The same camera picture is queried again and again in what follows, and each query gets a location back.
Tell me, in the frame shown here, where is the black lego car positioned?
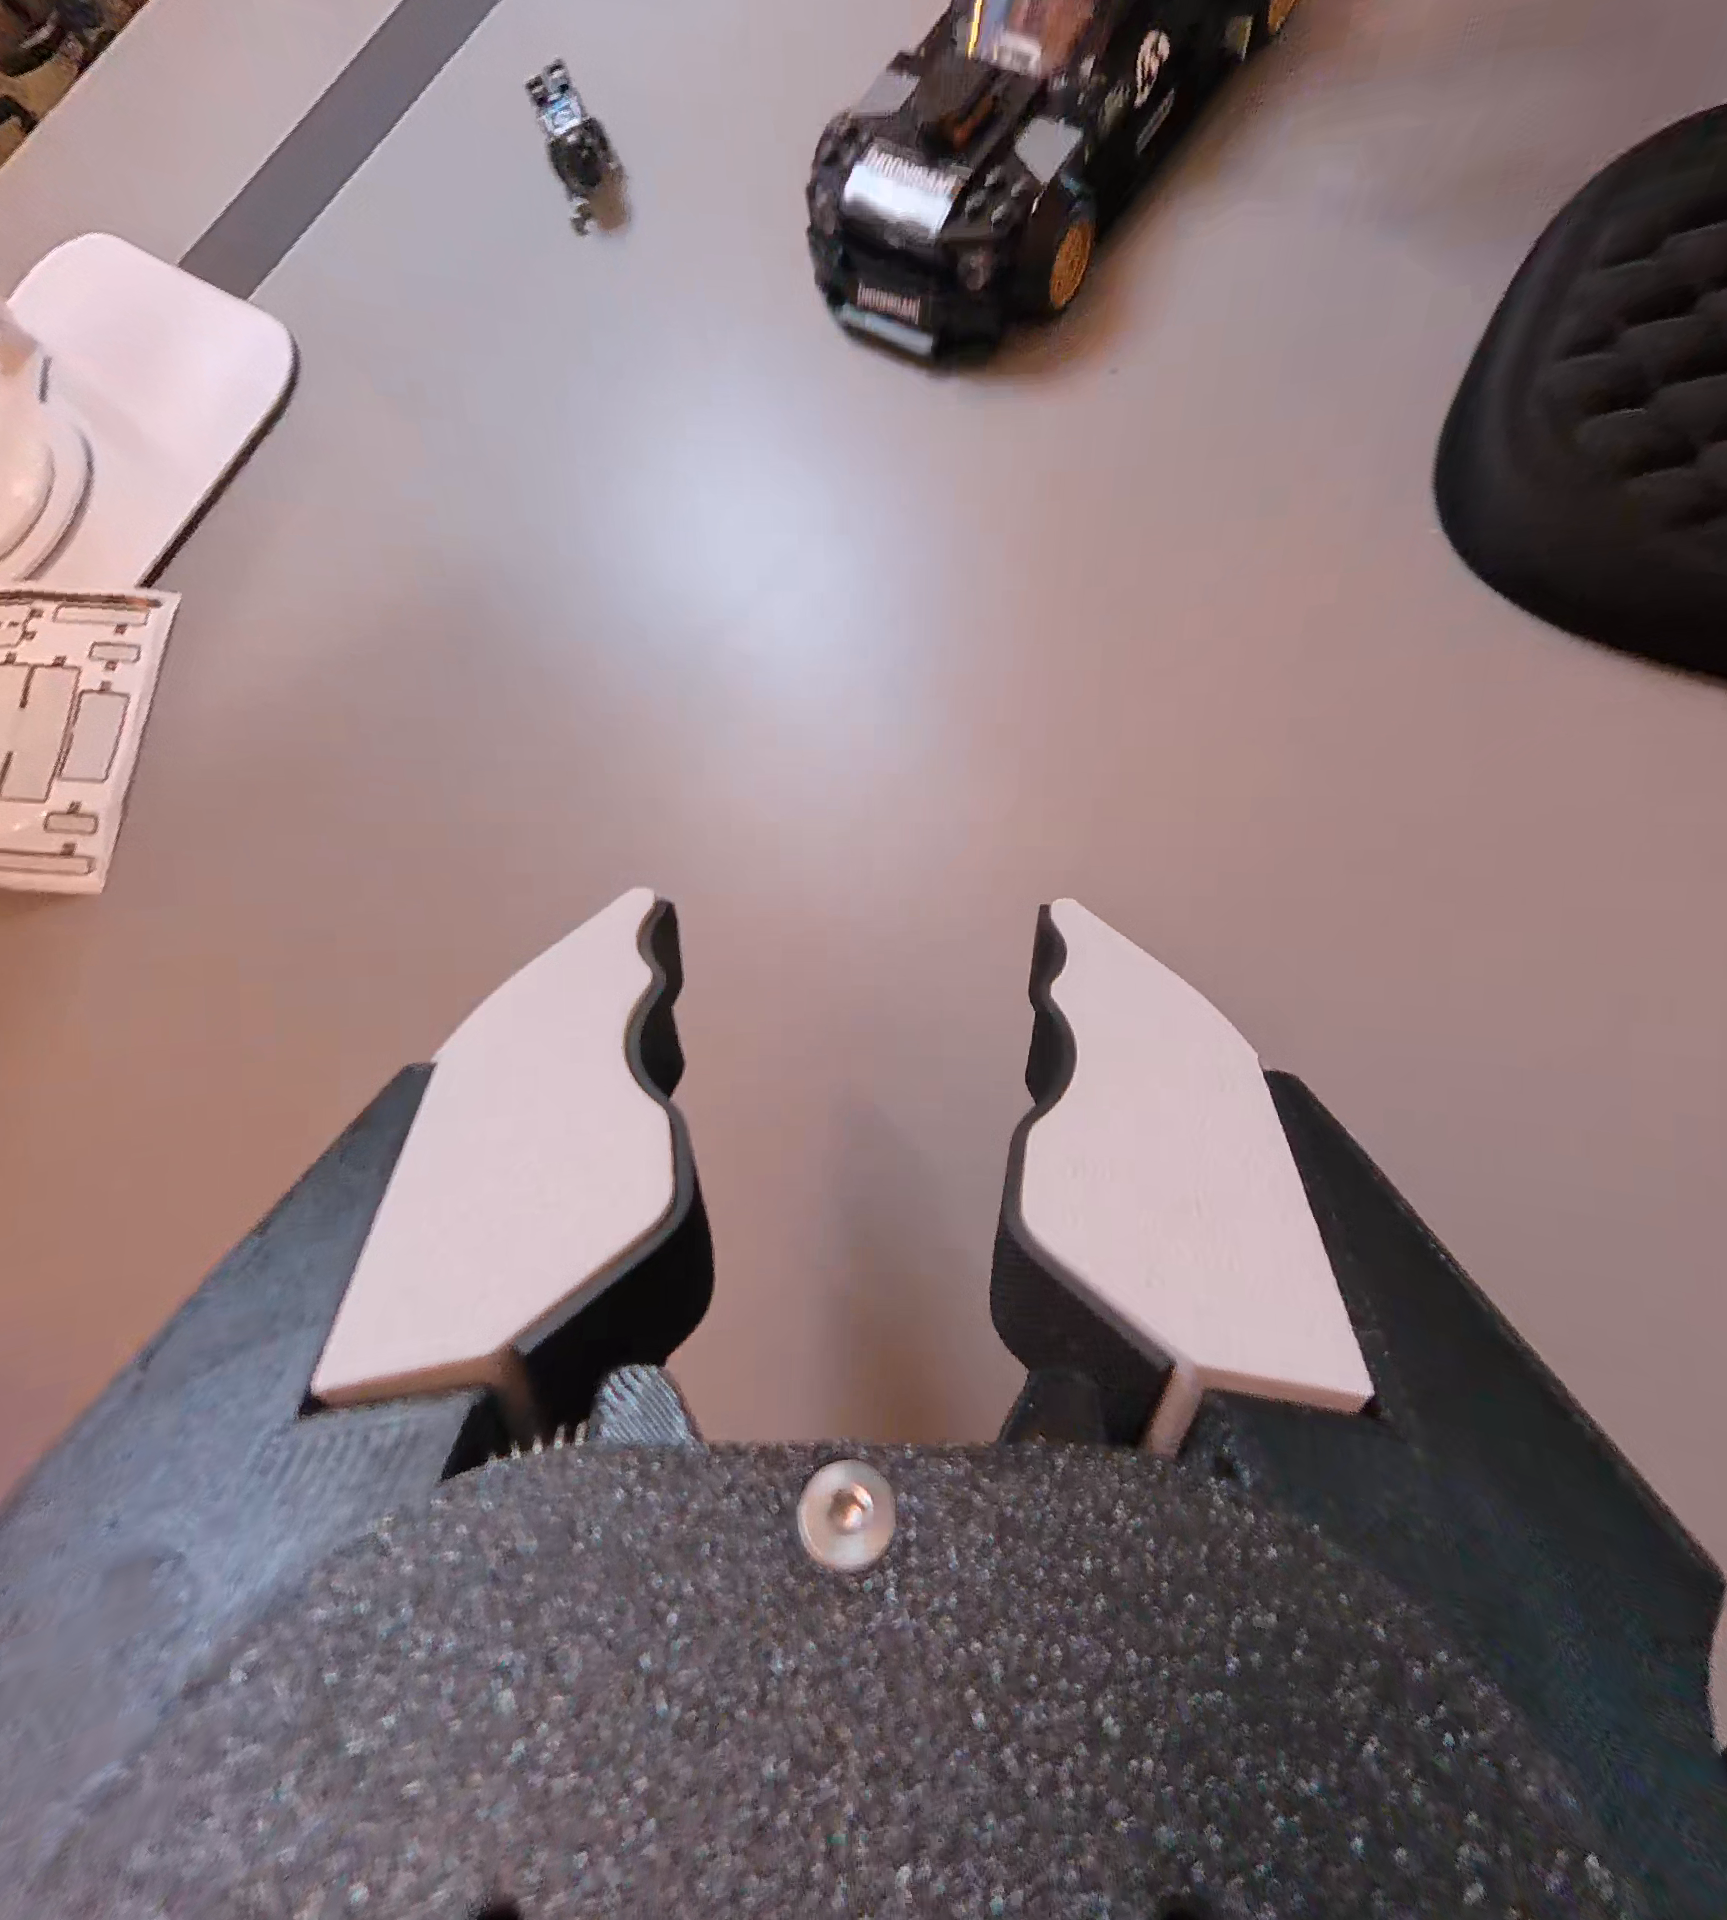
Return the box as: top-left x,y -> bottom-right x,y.
803,0 -> 1305,368

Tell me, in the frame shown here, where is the white sticker sheet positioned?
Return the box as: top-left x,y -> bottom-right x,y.
0,587 -> 182,897

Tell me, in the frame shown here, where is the small black lego piece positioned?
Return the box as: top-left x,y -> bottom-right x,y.
525,66 -> 625,236

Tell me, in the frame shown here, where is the black dimpled wrist rest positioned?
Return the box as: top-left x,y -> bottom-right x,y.
1433,84 -> 1727,715

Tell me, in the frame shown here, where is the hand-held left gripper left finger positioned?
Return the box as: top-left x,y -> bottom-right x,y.
309,889 -> 715,1443

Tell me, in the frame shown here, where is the white booklet stand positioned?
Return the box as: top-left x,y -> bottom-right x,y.
0,196 -> 301,638

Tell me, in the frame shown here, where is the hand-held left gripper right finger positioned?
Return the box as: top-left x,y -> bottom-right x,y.
989,900 -> 1377,1458

